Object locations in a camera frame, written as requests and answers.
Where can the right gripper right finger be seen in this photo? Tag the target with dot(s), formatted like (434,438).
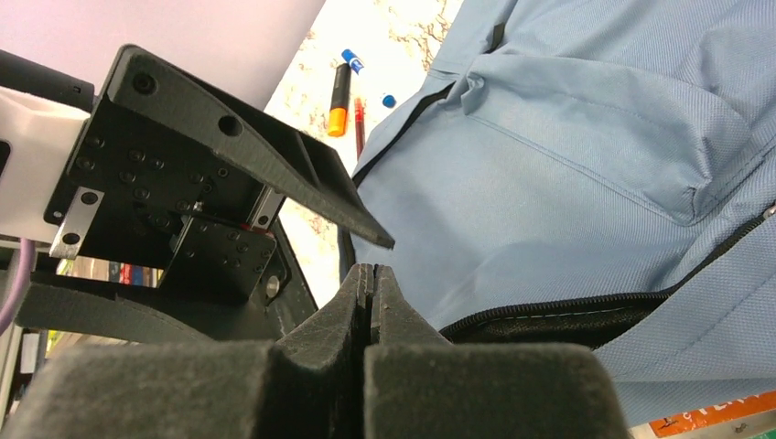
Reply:
(419,385)

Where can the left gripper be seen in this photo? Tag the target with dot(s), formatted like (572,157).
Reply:
(170,172)

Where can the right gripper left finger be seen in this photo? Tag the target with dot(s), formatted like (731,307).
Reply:
(308,384)

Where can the orange treehouse book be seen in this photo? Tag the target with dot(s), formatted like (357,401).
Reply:
(724,412)

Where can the blue student backpack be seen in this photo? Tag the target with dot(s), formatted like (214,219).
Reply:
(592,172)

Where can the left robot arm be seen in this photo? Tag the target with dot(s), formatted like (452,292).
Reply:
(42,114)

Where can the orange black highlighter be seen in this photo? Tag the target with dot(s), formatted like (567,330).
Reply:
(340,101)

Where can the red pen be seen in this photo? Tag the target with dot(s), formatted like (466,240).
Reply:
(359,122)

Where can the blue pen cap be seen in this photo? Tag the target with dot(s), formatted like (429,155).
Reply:
(388,101)

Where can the blue capped pen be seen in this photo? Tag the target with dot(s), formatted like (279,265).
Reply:
(353,61)

